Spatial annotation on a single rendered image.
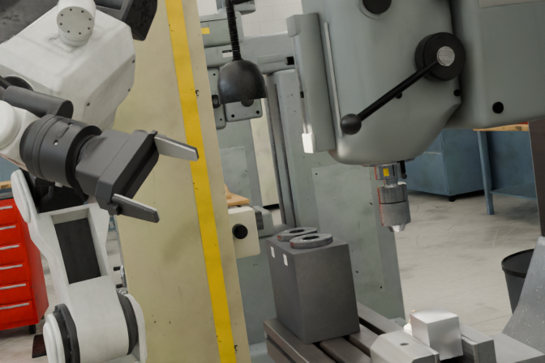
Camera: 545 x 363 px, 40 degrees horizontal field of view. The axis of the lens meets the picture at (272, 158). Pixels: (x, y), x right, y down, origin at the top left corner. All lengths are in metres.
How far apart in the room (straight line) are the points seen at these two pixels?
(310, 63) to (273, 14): 9.50
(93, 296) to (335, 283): 0.51
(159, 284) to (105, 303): 1.27
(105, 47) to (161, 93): 1.37
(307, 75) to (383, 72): 0.12
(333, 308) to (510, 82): 0.62
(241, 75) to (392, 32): 0.23
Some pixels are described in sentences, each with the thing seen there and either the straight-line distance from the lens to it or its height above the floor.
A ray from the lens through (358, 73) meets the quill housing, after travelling 1.09.
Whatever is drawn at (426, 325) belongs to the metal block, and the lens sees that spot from 1.14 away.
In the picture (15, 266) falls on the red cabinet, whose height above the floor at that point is 0.52.
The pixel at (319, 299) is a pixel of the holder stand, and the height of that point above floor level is 1.02.
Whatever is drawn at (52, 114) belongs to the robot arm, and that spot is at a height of 1.45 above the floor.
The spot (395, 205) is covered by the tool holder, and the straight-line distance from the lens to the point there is 1.19.
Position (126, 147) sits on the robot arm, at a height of 1.40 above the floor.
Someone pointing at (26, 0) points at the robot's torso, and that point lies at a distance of 1.57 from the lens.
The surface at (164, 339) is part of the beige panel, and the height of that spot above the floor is 0.59.
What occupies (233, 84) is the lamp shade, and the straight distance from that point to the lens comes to 1.08.
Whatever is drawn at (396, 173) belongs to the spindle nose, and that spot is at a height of 1.29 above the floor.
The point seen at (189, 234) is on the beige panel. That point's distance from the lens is 2.88.
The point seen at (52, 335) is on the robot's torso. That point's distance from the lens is 1.64.
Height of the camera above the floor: 1.43
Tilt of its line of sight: 5 degrees down
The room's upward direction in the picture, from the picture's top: 8 degrees counter-clockwise
